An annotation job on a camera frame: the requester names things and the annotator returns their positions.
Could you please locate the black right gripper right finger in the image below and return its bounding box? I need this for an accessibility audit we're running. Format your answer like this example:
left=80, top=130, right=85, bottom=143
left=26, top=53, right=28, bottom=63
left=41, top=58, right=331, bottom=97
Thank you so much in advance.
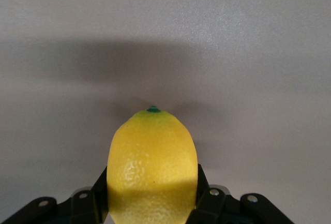
left=186, top=163, right=296, bottom=224

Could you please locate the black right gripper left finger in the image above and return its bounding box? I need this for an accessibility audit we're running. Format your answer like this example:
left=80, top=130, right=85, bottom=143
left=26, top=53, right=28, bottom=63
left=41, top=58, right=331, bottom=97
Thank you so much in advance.
left=0, top=166, right=109, bottom=224

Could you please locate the yellow lemon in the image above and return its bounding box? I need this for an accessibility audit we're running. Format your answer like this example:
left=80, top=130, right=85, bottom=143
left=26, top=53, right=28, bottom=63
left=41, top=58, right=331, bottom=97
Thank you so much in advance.
left=106, top=104, right=199, bottom=224

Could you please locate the brown table cover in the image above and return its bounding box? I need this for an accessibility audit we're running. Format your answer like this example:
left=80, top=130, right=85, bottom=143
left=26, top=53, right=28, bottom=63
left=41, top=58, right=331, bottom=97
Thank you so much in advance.
left=0, top=0, right=331, bottom=224

